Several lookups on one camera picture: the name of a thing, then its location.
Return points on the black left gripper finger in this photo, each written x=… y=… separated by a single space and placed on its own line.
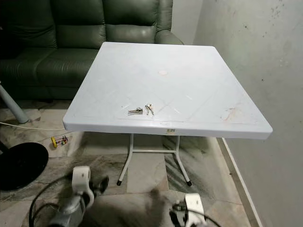
x=103 y=182

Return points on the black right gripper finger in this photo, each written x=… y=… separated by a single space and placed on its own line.
x=174 y=220

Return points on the small yellow toy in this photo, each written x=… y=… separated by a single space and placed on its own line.
x=55 y=141

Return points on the black round stand base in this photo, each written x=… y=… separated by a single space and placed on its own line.
x=23 y=165

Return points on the grey side table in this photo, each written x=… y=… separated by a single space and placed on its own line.
x=15 y=108

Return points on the dark green leather sofa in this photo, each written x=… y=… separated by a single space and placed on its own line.
x=75 y=28

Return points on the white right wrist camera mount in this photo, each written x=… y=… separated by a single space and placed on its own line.
x=195 y=208

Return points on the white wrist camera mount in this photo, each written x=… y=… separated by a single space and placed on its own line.
x=195 y=208
x=81 y=177

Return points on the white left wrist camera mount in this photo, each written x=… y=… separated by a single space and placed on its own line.
x=81 y=177

